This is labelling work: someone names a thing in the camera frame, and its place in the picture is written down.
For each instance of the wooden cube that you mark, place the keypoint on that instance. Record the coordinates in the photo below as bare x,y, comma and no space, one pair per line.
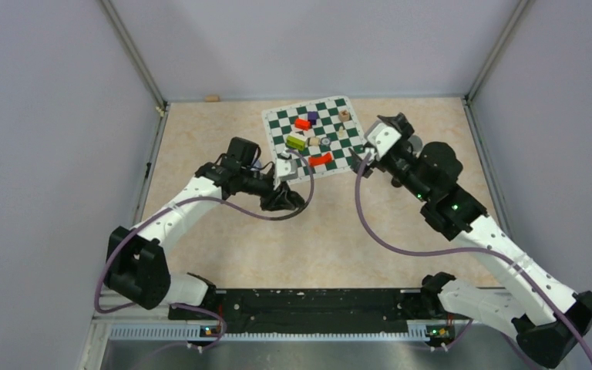
344,115

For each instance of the black earbud case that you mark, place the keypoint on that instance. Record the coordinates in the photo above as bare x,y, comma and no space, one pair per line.
295,204

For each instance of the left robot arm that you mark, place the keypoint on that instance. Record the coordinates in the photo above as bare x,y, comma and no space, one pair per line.
136,265

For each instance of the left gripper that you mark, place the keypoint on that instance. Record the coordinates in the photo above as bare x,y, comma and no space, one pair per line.
276,200

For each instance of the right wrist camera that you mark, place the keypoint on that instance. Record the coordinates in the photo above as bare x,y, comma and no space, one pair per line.
381,137

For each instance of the cork stopper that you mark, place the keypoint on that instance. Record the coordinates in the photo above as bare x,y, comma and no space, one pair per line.
212,99

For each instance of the green white lego brick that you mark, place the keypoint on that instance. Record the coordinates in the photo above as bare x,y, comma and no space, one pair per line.
296,141

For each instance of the green white chessboard mat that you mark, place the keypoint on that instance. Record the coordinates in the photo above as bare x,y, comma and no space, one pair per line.
328,126

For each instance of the purple block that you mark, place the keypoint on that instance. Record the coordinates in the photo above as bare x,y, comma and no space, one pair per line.
312,117

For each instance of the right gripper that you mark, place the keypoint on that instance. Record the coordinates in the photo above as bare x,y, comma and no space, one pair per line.
400,123

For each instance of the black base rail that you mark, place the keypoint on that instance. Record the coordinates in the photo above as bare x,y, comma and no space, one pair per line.
344,311

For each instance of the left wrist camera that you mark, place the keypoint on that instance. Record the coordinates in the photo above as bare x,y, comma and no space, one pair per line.
285,168

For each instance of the black microphone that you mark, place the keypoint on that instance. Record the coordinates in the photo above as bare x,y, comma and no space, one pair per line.
415,147

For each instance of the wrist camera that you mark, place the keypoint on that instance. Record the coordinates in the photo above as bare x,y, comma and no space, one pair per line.
381,137
285,168

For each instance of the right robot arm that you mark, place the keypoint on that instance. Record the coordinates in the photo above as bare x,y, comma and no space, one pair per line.
545,317

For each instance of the red arch block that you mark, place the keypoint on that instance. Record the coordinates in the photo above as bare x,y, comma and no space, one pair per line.
314,161

